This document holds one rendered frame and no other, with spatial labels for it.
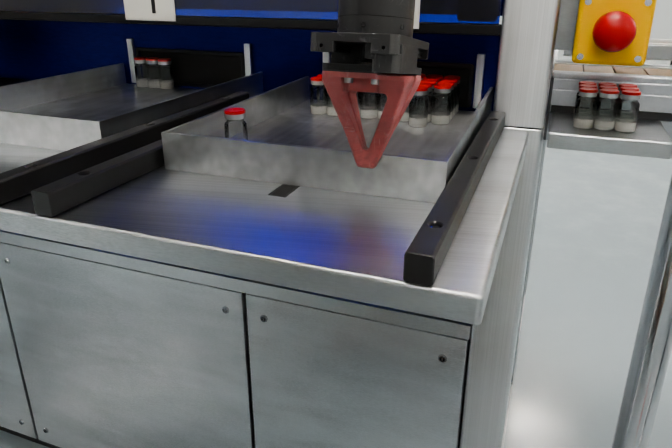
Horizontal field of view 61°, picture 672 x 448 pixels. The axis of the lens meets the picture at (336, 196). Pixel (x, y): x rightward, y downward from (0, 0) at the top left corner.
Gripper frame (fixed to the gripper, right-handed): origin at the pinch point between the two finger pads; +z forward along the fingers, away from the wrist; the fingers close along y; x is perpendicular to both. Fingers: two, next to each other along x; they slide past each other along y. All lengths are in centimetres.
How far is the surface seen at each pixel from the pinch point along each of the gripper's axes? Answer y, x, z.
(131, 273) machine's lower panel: 32, 51, 29
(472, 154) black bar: 8.5, -7.1, 0.1
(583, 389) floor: 114, -30, 75
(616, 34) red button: 22.4, -18.3, -11.4
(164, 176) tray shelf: -1.0, 18.5, 3.5
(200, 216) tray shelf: -7.7, 10.3, 4.6
